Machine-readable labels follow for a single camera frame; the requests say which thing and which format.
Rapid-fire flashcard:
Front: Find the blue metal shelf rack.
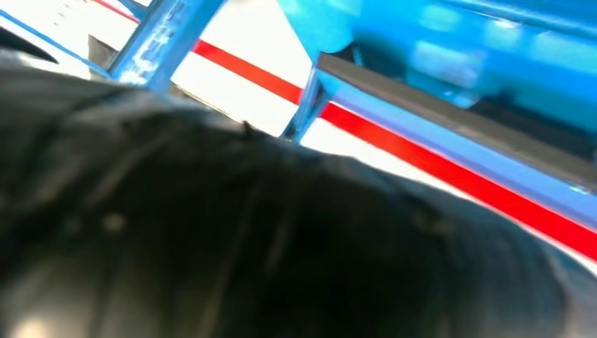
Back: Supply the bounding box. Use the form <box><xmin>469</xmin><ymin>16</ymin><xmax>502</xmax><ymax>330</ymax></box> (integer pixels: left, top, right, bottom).
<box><xmin>0</xmin><ymin>0</ymin><xmax>597</xmax><ymax>230</ymax></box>

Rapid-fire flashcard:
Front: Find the white car with red stripe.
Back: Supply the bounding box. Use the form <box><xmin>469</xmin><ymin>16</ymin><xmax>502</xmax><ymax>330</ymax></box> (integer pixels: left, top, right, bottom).
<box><xmin>0</xmin><ymin>0</ymin><xmax>597</xmax><ymax>276</ymax></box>

